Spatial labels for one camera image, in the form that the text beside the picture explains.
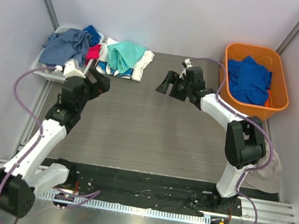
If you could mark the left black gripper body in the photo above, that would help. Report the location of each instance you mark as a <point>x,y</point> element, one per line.
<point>97,81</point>

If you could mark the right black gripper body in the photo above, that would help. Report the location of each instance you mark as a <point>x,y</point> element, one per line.
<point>175,82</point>

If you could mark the white printed t shirt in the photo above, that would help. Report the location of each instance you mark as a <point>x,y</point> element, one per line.
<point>134,74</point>

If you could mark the teal t shirt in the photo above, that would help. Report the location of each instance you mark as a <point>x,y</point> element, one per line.
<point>124,55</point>

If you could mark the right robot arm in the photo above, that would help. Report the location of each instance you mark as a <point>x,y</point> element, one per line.
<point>244,140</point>

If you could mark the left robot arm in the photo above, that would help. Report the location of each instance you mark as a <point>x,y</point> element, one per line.
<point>20,181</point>

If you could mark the red garment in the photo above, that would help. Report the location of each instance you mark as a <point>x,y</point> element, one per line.
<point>93,52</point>

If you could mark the blue garment in basket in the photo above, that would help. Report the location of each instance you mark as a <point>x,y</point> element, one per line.
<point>96,38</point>

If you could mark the blue checked shirt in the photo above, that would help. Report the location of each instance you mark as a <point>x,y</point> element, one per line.
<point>61,47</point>

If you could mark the royal blue garment in tub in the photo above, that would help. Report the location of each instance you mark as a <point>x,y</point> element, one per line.
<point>249,82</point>

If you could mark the orange garment in tub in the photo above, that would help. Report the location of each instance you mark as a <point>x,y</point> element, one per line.
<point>268,102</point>

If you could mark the orange plastic tub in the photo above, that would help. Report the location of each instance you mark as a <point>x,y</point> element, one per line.
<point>271,60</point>

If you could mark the grey bucket hat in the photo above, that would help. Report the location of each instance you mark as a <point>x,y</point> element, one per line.
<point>267,179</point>

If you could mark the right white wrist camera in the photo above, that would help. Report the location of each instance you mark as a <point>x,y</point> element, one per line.
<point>185,64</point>

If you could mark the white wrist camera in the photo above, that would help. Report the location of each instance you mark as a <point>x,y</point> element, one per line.
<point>185,64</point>
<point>70,69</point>

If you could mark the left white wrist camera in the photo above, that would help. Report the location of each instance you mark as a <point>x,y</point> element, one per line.
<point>70,69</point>

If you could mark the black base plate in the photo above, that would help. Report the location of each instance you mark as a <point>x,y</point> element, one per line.
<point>150,191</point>

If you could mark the white slotted cable duct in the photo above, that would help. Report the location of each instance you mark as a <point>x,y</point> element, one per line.
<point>58,197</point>

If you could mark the aluminium rail frame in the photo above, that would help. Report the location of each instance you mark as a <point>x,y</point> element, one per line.
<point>268,212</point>

